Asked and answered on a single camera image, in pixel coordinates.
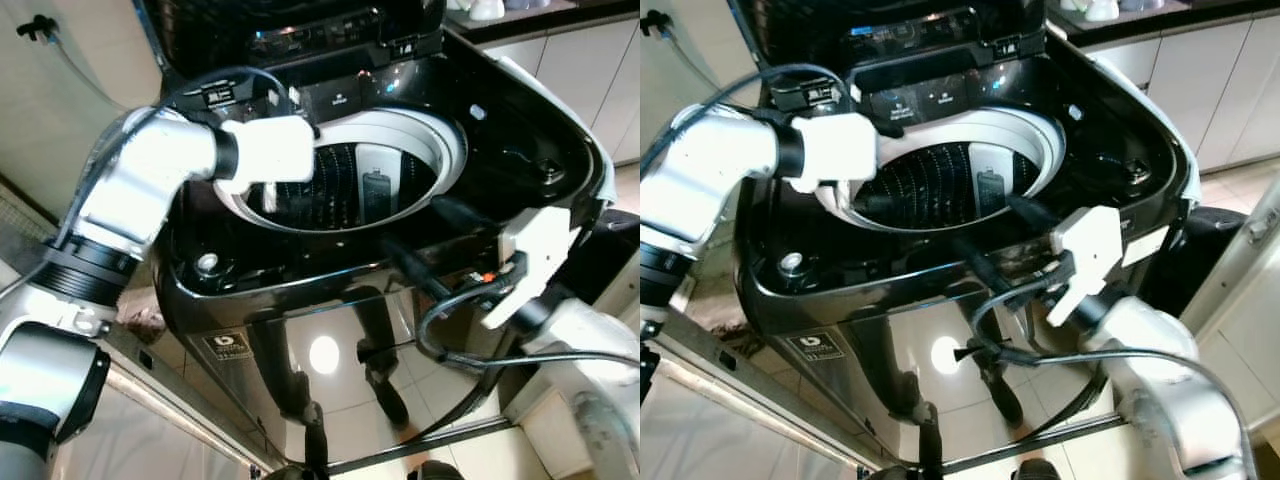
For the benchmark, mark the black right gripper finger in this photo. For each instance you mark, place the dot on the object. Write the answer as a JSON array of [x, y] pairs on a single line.
[[1030, 214], [465, 215], [985, 265], [420, 265]]

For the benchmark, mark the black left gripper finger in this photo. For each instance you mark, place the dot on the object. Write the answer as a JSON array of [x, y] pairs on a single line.
[[885, 204], [302, 201]]

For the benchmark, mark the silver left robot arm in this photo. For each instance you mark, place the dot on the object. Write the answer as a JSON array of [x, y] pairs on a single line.
[[140, 170], [700, 170]]

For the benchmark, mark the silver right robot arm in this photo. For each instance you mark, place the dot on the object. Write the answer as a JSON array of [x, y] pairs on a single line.
[[590, 335], [1150, 340]]

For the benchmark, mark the black top-load washing machine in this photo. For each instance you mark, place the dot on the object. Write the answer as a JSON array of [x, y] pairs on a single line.
[[880, 300], [300, 300]]

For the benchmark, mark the white-rimmed washer drum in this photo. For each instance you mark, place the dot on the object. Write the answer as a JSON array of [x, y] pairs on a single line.
[[410, 150], [1000, 150]]

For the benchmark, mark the black bin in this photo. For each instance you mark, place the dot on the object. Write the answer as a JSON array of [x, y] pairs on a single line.
[[1190, 260], [610, 250]]

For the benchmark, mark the washer brand sticker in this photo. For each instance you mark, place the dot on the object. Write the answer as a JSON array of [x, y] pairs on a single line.
[[818, 348], [228, 346]]

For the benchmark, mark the black glass washer lid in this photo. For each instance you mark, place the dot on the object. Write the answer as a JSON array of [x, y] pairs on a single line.
[[900, 28], [300, 30]]

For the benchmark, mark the white kitchen cabinets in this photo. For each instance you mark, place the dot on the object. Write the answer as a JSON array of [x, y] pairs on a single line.
[[1200, 80], [580, 70]]

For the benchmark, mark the robot right leg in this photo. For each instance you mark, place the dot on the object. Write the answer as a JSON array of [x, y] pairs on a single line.
[[1040, 470], [437, 470]]

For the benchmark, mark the robot leg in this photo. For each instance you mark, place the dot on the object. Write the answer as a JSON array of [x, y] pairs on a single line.
[[895, 472], [437, 470], [1040, 470]]

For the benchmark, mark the white cup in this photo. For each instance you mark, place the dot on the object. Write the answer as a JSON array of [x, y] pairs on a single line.
[[1100, 8], [487, 8]]

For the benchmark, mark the robot left leg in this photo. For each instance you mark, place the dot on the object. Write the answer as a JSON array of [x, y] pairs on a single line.
[[895, 472]]

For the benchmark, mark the dark countertop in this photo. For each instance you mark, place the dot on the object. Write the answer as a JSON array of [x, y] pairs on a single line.
[[1180, 15], [560, 10]]

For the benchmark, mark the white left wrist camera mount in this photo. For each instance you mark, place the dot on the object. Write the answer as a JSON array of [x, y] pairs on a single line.
[[835, 148], [275, 148]]

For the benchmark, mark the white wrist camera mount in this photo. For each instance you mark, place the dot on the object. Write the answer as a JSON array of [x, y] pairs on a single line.
[[835, 148], [275, 148], [1090, 250], [535, 250]]

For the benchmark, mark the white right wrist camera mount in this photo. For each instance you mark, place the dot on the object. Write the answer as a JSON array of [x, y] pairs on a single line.
[[1090, 250], [535, 250]]

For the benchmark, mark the black wall tap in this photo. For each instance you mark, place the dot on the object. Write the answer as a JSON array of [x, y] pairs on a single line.
[[38, 28], [655, 22]]

